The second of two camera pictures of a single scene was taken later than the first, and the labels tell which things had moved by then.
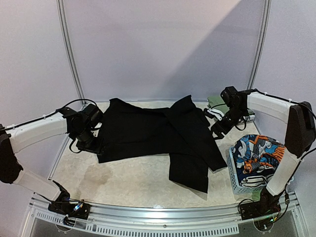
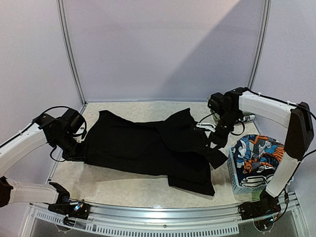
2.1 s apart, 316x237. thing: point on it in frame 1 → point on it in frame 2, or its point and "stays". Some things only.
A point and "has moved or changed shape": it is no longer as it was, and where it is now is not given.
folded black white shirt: [219, 115] stays
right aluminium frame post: [259, 54] stays
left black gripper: [96, 148] → [80, 156]
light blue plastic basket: [238, 187] stays
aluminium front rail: [209, 220] stays
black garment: [179, 132] has moved or changed shape
